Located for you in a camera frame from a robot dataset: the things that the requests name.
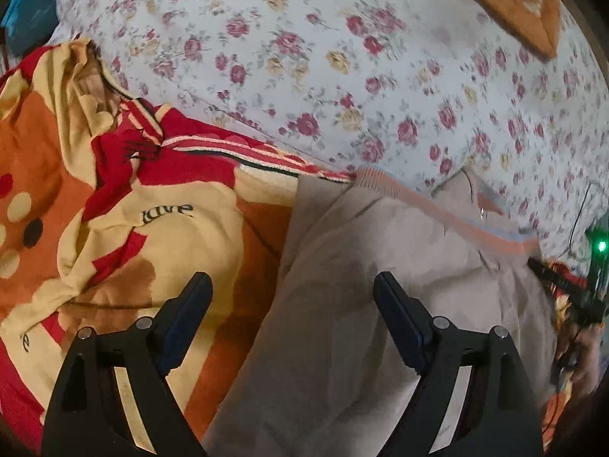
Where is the orange checkered pillow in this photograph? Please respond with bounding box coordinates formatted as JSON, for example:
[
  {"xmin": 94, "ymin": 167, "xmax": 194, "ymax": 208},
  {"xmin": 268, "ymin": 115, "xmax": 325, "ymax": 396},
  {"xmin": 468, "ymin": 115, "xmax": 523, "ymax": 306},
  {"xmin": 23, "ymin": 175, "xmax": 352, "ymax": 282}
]
[{"xmin": 419, "ymin": 0, "xmax": 560, "ymax": 60}]

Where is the beige zip jacket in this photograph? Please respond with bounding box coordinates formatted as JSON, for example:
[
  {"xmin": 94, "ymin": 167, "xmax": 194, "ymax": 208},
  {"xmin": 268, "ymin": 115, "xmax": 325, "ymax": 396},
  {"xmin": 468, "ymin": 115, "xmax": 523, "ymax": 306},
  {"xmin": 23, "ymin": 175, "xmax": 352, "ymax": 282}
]
[{"xmin": 202, "ymin": 166, "xmax": 560, "ymax": 457}]

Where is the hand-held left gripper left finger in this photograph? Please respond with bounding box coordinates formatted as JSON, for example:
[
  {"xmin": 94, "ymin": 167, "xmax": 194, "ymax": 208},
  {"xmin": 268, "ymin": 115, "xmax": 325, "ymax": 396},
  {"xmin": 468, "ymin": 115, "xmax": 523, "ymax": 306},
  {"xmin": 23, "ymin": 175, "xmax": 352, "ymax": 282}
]
[{"xmin": 40, "ymin": 271, "xmax": 213, "ymax": 457}]

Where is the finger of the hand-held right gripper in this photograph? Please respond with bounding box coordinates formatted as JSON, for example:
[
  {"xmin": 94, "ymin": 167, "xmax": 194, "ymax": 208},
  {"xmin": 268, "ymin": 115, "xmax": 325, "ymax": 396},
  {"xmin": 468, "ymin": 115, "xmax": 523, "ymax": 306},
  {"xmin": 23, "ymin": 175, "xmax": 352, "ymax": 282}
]
[{"xmin": 527, "ymin": 257, "xmax": 587, "ymax": 298}]

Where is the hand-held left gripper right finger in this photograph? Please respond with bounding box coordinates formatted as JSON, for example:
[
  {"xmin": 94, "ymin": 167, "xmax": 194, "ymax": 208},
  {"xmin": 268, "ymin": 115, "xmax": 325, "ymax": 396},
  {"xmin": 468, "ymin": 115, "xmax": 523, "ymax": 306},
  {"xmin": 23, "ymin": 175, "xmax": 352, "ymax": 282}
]
[{"xmin": 373, "ymin": 271, "xmax": 545, "ymax": 457}]

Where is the red orange printed blanket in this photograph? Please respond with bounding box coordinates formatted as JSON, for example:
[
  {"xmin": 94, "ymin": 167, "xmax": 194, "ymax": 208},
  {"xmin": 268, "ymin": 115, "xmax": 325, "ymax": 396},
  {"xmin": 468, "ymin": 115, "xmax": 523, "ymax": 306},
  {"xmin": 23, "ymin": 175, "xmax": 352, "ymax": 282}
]
[{"xmin": 0, "ymin": 38, "xmax": 593, "ymax": 457}]

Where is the white floral quilt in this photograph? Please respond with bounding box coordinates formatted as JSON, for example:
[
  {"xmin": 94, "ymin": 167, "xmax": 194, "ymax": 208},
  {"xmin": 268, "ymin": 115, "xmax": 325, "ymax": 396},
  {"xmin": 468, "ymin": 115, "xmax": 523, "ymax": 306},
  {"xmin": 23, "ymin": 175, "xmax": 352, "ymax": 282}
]
[{"xmin": 50, "ymin": 0, "xmax": 609, "ymax": 267}]

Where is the black cable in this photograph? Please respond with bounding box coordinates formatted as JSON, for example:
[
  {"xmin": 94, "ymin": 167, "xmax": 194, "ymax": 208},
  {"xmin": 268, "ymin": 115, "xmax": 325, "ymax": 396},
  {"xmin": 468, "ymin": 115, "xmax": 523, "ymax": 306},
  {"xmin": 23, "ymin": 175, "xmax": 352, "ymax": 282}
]
[{"xmin": 566, "ymin": 181, "xmax": 603, "ymax": 262}]

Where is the blue cloth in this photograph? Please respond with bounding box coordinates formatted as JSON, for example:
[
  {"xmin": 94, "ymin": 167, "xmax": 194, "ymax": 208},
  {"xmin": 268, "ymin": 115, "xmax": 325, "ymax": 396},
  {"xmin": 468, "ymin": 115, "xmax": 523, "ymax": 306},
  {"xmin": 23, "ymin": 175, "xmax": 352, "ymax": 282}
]
[{"xmin": 0, "ymin": 0, "xmax": 60, "ymax": 55}]

